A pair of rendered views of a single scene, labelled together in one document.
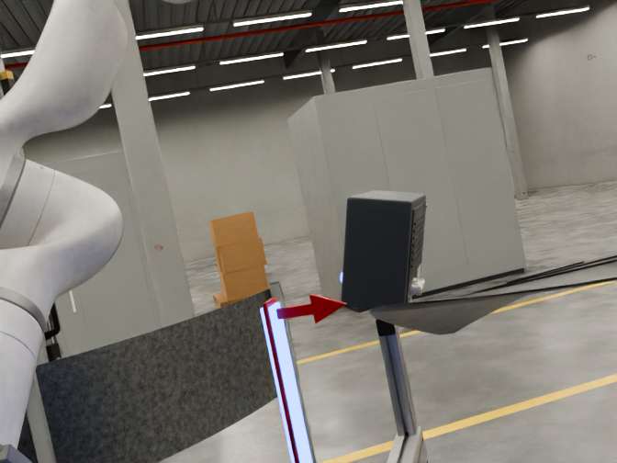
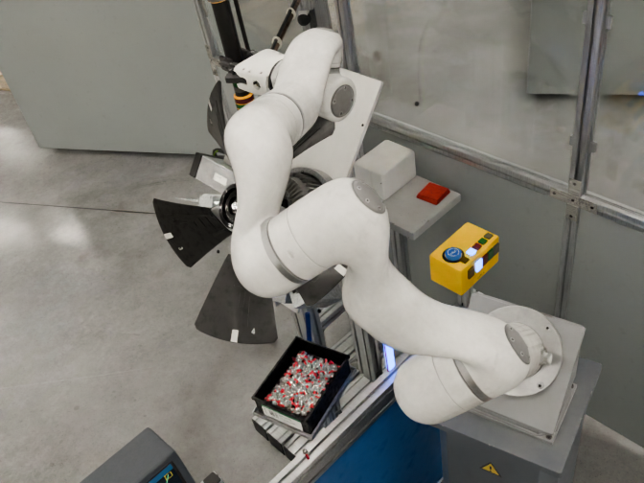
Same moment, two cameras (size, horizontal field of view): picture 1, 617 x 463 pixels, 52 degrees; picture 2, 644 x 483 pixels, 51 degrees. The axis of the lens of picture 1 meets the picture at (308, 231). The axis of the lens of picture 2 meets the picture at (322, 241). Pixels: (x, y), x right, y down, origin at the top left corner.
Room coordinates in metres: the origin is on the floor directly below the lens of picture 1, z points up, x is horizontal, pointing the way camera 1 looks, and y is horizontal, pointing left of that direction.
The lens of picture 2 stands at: (1.43, 0.60, 2.26)
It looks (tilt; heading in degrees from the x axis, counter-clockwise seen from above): 41 degrees down; 217
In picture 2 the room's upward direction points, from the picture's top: 12 degrees counter-clockwise
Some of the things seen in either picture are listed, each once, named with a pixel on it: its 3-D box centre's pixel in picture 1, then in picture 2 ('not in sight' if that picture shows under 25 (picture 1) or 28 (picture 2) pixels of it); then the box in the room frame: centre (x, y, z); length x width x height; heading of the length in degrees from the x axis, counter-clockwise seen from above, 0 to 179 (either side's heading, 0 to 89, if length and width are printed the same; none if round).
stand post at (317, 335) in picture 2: not in sight; (314, 351); (0.27, -0.39, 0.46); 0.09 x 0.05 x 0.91; 74
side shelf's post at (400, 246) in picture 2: not in sight; (403, 287); (-0.15, -0.25, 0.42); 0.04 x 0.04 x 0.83; 74
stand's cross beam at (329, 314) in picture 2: not in sight; (333, 310); (0.16, -0.36, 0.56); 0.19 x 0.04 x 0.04; 164
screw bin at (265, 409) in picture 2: not in sight; (303, 383); (0.63, -0.15, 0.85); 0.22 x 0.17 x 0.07; 179
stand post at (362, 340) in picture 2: not in sight; (356, 287); (0.05, -0.33, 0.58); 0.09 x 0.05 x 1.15; 74
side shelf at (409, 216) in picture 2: not in sight; (394, 196); (-0.15, -0.25, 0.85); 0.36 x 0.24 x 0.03; 74
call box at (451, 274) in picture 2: not in sight; (464, 260); (0.23, 0.14, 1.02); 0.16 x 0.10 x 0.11; 164
